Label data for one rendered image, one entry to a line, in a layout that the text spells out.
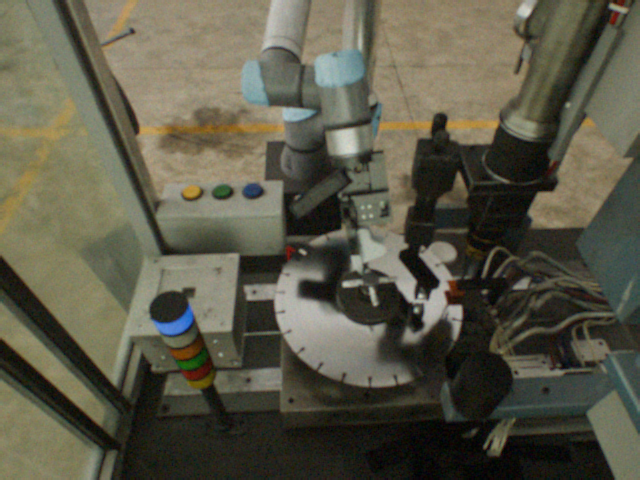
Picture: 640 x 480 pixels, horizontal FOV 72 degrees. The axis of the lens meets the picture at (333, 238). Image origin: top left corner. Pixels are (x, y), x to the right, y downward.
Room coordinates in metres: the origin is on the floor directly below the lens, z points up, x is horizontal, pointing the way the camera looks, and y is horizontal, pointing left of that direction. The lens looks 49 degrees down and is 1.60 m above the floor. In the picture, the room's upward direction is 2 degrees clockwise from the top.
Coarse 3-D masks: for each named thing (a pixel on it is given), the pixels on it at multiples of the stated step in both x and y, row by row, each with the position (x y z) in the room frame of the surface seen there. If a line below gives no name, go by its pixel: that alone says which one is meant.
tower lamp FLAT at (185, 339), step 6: (192, 324) 0.27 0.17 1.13; (192, 330) 0.27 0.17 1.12; (198, 330) 0.28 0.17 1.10; (162, 336) 0.26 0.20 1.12; (168, 336) 0.25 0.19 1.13; (174, 336) 0.25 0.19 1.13; (180, 336) 0.25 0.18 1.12; (186, 336) 0.26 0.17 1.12; (192, 336) 0.26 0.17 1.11; (168, 342) 0.25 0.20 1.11; (174, 342) 0.25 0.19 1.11; (180, 342) 0.25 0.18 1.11; (186, 342) 0.26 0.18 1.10; (192, 342) 0.26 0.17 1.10
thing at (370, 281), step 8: (368, 264) 0.47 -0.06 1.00; (368, 272) 0.45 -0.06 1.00; (360, 280) 0.44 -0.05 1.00; (368, 280) 0.43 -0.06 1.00; (376, 280) 0.43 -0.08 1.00; (384, 280) 0.44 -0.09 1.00; (392, 280) 0.44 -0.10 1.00; (368, 288) 0.42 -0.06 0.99; (376, 288) 0.43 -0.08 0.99; (376, 296) 0.40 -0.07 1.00; (376, 304) 0.39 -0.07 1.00
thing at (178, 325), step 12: (156, 300) 0.28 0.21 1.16; (168, 300) 0.28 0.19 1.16; (180, 300) 0.28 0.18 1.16; (156, 312) 0.26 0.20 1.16; (168, 312) 0.26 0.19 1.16; (180, 312) 0.27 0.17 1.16; (192, 312) 0.28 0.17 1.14; (156, 324) 0.25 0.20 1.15; (168, 324) 0.25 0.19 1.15; (180, 324) 0.26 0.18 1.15
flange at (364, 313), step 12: (348, 276) 0.47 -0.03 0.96; (360, 276) 0.47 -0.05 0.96; (384, 276) 0.48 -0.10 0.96; (348, 288) 0.45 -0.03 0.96; (360, 288) 0.44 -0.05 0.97; (384, 288) 0.45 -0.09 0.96; (396, 288) 0.45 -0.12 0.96; (348, 300) 0.42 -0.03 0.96; (360, 300) 0.42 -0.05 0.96; (384, 300) 0.42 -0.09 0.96; (396, 300) 0.42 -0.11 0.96; (348, 312) 0.40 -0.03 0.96; (360, 312) 0.40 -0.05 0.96; (372, 312) 0.40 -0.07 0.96; (384, 312) 0.40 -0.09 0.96
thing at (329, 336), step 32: (320, 256) 0.52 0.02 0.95; (384, 256) 0.53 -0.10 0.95; (288, 288) 0.45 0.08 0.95; (320, 288) 0.45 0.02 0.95; (448, 288) 0.46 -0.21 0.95; (288, 320) 0.38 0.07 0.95; (320, 320) 0.38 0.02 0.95; (352, 320) 0.39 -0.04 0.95; (416, 320) 0.39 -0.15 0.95; (448, 320) 0.39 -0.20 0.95; (320, 352) 0.33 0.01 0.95; (352, 352) 0.33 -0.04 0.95; (384, 352) 0.33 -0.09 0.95; (416, 352) 0.33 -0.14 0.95; (352, 384) 0.28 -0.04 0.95; (384, 384) 0.28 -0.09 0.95
